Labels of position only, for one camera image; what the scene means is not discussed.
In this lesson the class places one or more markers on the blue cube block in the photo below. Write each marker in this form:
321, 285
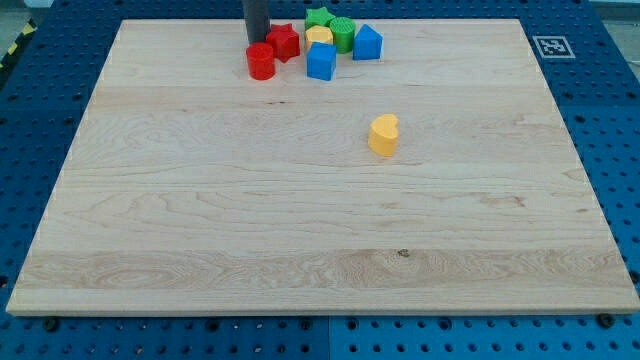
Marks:
321, 61

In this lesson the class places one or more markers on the yellow hexagon block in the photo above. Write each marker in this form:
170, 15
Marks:
318, 34

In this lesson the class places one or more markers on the yellow heart block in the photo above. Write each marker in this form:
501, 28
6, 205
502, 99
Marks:
384, 134

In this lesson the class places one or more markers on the light wooden board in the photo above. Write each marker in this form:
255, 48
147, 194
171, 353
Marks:
191, 189

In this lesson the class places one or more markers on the red cylinder block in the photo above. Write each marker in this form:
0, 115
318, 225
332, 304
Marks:
260, 61

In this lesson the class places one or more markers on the red star block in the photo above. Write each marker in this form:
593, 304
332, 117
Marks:
285, 41

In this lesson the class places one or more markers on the blue triangular prism block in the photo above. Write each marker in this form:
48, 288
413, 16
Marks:
367, 44

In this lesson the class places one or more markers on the green ridged cylinder block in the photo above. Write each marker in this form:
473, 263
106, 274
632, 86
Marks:
343, 30

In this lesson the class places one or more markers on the green star block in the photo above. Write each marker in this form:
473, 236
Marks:
318, 17

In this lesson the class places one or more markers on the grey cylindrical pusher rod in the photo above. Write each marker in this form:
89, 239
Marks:
257, 19

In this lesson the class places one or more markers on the white fiducial marker tag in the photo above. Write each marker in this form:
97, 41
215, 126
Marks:
553, 47

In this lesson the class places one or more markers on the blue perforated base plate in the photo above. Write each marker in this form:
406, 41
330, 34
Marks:
46, 92

